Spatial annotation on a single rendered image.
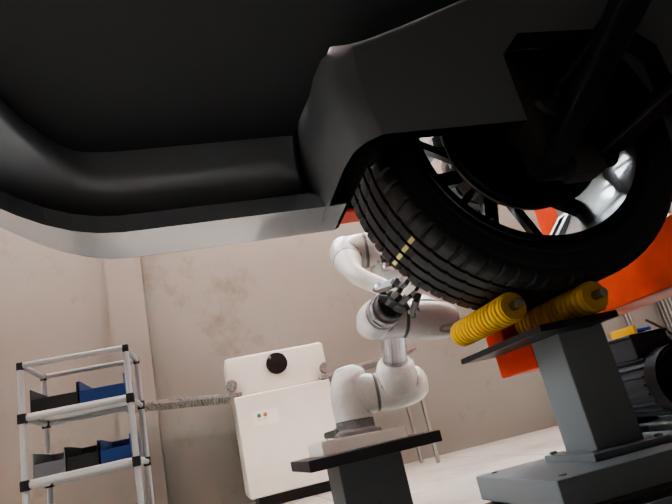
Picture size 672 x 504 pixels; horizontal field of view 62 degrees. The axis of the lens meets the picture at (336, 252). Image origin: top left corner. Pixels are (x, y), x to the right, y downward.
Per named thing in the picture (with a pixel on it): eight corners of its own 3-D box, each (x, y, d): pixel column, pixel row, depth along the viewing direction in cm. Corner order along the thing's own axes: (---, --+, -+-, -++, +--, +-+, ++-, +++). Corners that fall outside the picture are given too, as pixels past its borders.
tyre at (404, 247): (535, -45, 128) (739, 178, 116) (490, 28, 150) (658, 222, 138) (298, 64, 106) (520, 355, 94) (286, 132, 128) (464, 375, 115)
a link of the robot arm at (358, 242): (330, 246, 197) (368, 240, 199) (323, 231, 214) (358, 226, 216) (334, 280, 202) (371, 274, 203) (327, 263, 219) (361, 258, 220)
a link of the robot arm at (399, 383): (372, 397, 240) (421, 388, 243) (380, 420, 225) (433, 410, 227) (356, 227, 214) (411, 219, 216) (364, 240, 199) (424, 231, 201)
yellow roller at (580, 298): (595, 310, 96) (583, 278, 97) (513, 344, 123) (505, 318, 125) (624, 304, 97) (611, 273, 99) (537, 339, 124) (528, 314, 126)
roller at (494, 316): (510, 320, 100) (500, 289, 102) (449, 351, 127) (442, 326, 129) (539, 315, 101) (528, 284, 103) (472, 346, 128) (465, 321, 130)
